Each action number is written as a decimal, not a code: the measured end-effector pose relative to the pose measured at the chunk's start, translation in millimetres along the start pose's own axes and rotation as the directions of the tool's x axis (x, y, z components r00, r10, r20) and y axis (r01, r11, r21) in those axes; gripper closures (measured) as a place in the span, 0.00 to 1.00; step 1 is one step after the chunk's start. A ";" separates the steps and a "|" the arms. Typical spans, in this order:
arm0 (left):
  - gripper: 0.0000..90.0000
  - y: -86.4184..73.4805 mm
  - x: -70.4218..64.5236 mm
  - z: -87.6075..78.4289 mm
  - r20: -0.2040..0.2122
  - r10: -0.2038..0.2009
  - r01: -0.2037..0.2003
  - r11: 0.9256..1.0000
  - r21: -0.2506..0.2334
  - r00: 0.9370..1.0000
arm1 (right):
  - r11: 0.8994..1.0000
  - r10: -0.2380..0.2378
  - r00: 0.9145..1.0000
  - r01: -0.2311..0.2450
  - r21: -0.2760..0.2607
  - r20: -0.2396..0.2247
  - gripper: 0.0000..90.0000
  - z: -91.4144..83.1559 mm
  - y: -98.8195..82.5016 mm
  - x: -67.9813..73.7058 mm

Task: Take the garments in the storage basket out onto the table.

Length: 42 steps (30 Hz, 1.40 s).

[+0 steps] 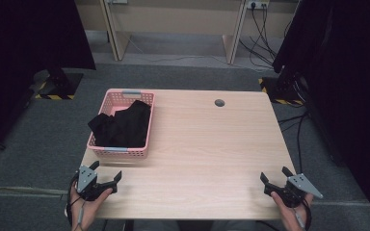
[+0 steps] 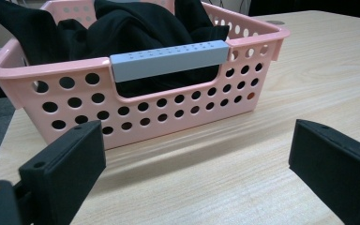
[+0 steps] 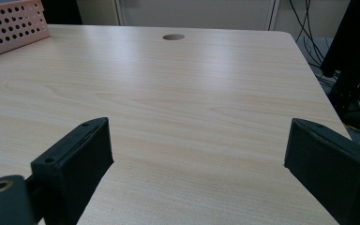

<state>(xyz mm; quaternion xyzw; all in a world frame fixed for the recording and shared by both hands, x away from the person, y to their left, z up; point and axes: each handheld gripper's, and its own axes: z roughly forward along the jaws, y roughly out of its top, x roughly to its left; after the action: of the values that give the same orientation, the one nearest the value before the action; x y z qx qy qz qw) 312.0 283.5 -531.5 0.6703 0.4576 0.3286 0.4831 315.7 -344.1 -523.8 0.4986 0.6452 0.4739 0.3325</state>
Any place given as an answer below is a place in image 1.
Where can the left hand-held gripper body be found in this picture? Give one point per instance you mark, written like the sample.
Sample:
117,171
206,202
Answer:
86,179

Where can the black curtain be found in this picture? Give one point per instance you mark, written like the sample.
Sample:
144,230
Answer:
19,48
350,80

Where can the black stand base striped edge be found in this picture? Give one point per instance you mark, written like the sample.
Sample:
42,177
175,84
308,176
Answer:
279,91
65,85

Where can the black garment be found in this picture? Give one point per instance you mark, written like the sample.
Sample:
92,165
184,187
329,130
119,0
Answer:
125,125

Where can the pink plastic basket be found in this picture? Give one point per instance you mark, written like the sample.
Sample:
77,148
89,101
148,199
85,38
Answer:
115,106

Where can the person's right hand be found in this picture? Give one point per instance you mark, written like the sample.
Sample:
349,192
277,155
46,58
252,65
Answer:
287,213

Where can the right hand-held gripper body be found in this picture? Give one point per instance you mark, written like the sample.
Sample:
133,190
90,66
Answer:
297,189

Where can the person's left hand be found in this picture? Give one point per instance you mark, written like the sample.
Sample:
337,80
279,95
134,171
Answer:
93,208

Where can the white power socket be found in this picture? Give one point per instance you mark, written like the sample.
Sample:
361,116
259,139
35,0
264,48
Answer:
257,4

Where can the beige desk frame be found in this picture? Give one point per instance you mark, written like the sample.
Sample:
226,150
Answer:
179,16

